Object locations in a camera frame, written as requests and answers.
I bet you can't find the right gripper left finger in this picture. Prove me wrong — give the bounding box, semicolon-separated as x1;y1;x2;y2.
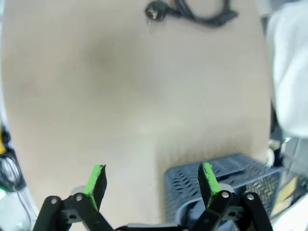
32;164;114;231

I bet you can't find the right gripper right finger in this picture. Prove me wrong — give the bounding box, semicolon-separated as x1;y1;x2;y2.
192;162;274;231

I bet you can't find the black power cable round plug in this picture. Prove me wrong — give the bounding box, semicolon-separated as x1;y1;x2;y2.
144;0;240;28

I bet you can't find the blue plastic basket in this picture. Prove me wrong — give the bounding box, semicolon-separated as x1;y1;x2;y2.
164;154;285;223

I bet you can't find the person in white sweatshirt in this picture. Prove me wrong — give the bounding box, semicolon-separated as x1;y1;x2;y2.
265;0;308;140

